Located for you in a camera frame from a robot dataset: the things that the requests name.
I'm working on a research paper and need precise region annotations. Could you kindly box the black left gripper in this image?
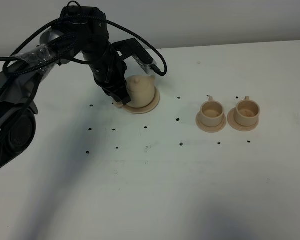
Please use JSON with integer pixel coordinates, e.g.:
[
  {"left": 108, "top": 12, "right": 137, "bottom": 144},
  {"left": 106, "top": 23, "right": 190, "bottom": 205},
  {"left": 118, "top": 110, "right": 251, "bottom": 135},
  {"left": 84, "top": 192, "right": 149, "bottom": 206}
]
[{"left": 82, "top": 37, "right": 131, "bottom": 105}]

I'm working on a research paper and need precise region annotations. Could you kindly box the beige teapot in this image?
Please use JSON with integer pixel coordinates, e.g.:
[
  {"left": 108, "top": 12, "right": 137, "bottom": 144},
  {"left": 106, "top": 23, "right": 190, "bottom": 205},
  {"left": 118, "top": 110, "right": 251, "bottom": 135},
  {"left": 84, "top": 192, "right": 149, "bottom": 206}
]
[{"left": 125, "top": 75, "right": 156, "bottom": 109}]

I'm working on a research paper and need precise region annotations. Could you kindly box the black and grey left robot arm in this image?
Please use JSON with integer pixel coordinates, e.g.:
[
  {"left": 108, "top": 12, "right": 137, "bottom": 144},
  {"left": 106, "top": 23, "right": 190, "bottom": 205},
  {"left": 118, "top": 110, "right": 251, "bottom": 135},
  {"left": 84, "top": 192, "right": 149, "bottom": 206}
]
[{"left": 0, "top": 1, "right": 131, "bottom": 168}]

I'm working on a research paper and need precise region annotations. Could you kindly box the beige teapot saucer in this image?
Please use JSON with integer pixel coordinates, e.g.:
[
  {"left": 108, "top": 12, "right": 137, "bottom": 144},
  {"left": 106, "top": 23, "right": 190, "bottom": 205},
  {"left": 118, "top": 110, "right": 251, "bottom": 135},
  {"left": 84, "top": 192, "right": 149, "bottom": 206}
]
[{"left": 122, "top": 87, "right": 160, "bottom": 115}]

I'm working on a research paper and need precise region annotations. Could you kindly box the beige left teacup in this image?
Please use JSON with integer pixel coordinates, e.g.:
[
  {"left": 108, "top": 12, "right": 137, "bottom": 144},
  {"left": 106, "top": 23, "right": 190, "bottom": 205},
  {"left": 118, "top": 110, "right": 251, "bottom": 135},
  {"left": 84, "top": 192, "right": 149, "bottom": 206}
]
[{"left": 198, "top": 96, "right": 224, "bottom": 128}]

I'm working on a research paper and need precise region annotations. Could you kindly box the beige teacup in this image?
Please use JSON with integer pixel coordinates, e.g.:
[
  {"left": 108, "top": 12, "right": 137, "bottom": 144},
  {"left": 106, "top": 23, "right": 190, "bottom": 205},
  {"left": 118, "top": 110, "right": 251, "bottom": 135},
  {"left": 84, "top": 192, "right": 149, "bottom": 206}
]
[
  {"left": 234, "top": 96, "right": 261, "bottom": 127},
  {"left": 198, "top": 96, "right": 224, "bottom": 128}
]

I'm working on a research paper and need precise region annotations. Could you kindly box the beige left cup saucer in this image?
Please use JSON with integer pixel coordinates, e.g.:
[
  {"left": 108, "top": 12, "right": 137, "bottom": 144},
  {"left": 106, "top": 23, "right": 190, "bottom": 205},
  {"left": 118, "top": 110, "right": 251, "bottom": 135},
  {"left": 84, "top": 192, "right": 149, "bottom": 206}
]
[{"left": 195, "top": 113, "right": 227, "bottom": 133}]

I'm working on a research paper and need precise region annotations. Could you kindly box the beige cup saucer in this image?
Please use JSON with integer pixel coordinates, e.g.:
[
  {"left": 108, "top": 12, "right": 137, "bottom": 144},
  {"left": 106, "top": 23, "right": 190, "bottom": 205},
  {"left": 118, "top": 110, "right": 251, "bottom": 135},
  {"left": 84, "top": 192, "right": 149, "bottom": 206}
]
[
  {"left": 227, "top": 108, "right": 259, "bottom": 132},
  {"left": 195, "top": 113, "right": 227, "bottom": 133}
]

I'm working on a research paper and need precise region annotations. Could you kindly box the beige right cup saucer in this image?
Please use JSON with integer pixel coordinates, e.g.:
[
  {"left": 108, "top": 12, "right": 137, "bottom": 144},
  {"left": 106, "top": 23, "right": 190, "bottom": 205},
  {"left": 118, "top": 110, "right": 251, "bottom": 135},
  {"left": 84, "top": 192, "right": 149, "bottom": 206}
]
[{"left": 227, "top": 108, "right": 259, "bottom": 132}]

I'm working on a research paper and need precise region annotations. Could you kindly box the beige right teacup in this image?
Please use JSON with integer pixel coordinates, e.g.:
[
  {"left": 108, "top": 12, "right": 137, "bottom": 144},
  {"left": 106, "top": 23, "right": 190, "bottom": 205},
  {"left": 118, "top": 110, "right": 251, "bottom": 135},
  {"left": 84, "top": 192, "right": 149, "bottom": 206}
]
[{"left": 234, "top": 96, "right": 261, "bottom": 127}]

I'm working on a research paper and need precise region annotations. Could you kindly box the wrist camera with black bracket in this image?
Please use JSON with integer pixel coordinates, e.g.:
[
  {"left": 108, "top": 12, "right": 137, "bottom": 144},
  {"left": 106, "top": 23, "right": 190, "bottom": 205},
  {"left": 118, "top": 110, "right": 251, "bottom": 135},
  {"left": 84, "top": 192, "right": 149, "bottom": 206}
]
[{"left": 112, "top": 38, "right": 168, "bottom": 77}]

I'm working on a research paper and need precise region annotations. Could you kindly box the black braided cable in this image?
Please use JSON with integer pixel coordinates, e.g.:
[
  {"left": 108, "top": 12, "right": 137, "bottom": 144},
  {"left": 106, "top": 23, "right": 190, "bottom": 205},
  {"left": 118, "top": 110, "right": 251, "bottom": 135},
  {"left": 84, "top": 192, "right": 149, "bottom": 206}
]
[{"left": 0, "top": 1, "right": 168, "bottom": 156}]

